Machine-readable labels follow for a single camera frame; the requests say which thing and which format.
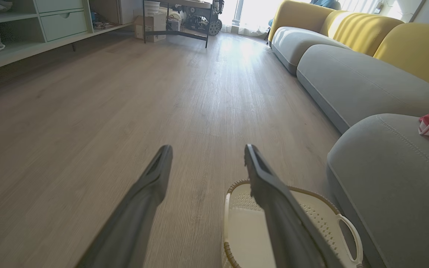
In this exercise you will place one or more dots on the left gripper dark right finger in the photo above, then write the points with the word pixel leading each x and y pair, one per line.
pixel 289 230

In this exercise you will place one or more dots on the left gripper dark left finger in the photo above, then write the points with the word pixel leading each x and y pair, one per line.
pixel 136 223

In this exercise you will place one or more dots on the cream woven-rim laundry basket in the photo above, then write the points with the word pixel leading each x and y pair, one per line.
pixel 246 238

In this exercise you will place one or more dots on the grey sofa seat cushion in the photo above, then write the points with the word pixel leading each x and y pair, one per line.
pixel 397 186
pixel 356 82
pixel 296 42

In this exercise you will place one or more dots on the cardboard box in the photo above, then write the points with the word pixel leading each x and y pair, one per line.
pixel 149 26

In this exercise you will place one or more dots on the pale green shelf unit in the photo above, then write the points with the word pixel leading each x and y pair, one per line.
pixel 21 52

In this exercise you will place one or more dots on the pale green shelf drawer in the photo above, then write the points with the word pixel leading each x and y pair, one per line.
pixel 63 25
pixel 58 4

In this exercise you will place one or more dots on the yellow sofa back cushion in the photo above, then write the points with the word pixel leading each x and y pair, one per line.
pixel 296 15
pixel 363 31
pixel 419 52

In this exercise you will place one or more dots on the dark wheeled machine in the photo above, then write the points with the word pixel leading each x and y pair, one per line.
pixel 207 22

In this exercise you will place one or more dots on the white sheer curtain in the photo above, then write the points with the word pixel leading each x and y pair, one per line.
pixel 251 18

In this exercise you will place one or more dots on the blue object behind sofa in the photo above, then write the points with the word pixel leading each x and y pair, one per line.
pixel 326 3

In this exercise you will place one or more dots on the black metal frame table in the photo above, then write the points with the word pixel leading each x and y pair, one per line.
pixel 184 3

